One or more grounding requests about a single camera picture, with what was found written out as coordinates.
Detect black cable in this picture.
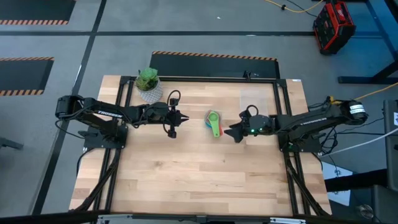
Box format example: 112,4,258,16
320,117,388,156

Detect grey cabinet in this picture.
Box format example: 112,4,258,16
382,99,398,192

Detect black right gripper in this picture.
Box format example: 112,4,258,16
223,110,276,144

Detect succulent in patterned white pot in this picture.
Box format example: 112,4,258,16
135,67,164,104

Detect black bar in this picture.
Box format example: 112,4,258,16
325,169,388,193

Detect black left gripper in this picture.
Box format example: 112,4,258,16
146,98,190,139

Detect round metal caster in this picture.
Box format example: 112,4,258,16
356,203,374,220

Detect green measuring cup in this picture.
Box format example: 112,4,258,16
207,111,221,138

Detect red and black tool case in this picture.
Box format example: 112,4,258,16
312,0,357,56

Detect clear plastic basket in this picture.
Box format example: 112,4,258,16
239,89,270,116

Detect black hazard-striped floor mat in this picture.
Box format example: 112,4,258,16
150,50,280,79
0,0,77,26
0,57,55,96

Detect white sheet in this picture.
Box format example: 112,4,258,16
323,170,354,207

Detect left wrist cable loop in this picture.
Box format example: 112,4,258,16
167,90,182,106

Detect black aluminium table frame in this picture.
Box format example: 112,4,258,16
70,70,332,224

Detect blue metal frame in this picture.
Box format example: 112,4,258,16
337,0,398,85

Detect white cable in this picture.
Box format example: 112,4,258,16
322,127,398,157

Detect yellow cable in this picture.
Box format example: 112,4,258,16
263,0,325,14
329,82,398,105

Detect silver camera mount bar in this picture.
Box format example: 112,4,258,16
96,213,307,224

